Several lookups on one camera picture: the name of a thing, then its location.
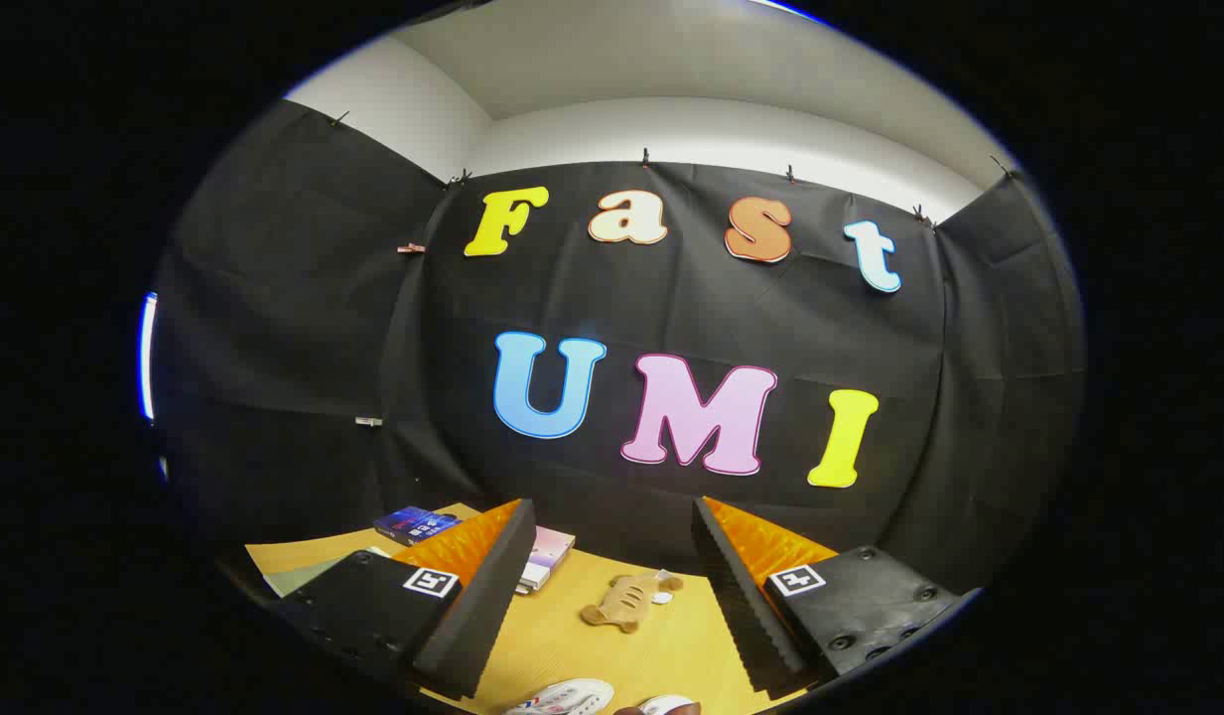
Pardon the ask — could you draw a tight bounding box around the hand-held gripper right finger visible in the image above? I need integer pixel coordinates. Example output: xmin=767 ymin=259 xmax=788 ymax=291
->
xmin=691 ymin=496 xmax=982 ymax=698

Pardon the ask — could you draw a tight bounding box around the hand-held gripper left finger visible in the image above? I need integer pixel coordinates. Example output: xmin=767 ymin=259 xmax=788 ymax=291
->
xmin=274 ymin=499 xmax=538 ymax=701

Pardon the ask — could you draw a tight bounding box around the green fabric storage box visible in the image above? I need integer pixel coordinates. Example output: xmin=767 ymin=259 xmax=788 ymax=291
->
xmin=264 ymin=546 xmax=394 ymax=599

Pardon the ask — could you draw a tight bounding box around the blue cover book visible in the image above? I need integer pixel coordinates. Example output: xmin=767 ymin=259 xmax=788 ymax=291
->
xmin=374 ymin=506 xmax=462 ymax=547

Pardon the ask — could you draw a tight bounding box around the brown plush toy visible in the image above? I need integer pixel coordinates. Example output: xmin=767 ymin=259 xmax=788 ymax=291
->
xmin=580 ymin=571 xmax=684 ymax=634

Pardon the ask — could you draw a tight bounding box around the row of black cloth clips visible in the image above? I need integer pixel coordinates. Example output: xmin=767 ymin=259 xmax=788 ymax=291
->
xmin=329 ymin=109 xmax=1015 ymax=227

